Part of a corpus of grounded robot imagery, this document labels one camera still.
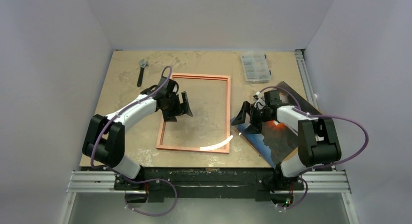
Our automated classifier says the black adjustable wrench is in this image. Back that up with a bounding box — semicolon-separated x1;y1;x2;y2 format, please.
137;59;148;87

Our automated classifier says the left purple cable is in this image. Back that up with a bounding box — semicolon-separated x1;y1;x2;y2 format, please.
90;66;178;218

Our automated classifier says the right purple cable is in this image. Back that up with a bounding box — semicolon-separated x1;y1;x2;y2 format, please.
257;86;370;211

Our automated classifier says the red picture frame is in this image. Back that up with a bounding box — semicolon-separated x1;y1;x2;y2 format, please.
156;72;233;154

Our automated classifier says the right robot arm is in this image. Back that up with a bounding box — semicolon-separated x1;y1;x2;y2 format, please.
231;90;342;189

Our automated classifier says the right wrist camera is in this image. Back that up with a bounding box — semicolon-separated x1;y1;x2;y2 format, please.
253;91;265;109

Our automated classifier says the clear plastic screw box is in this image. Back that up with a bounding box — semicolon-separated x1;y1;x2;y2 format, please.
240;52;272;84

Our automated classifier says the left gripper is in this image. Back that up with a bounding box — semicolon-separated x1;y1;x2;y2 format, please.
162;92;191;121

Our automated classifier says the sunset landscape photo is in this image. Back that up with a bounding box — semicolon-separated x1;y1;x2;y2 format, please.
235;81;320;167

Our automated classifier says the purple cable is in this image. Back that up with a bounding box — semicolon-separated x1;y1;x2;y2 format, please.
90;66;178;218
257;86;370;211

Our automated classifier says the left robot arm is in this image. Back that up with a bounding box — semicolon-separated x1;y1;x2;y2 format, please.
82;76;193;190

